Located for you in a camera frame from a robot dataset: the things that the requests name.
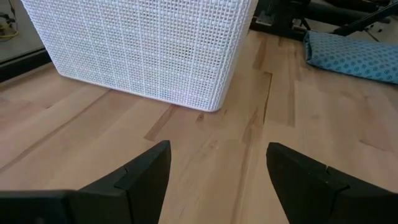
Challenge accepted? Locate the blue patterned cloth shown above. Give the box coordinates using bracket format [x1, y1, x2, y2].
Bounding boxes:
[303, 30, 398, 85]

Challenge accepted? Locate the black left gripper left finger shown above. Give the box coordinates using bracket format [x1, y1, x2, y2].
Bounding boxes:
[0, 139, 172, 224]

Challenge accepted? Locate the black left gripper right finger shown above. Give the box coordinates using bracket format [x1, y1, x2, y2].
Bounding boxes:
[266, 142, 398, 224]

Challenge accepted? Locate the yellow cable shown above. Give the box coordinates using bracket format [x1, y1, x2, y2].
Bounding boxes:
[0, 21, 19, 42]

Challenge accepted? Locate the white plastic basket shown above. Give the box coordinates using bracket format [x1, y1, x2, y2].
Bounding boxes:
[20, 0, 259, 113]

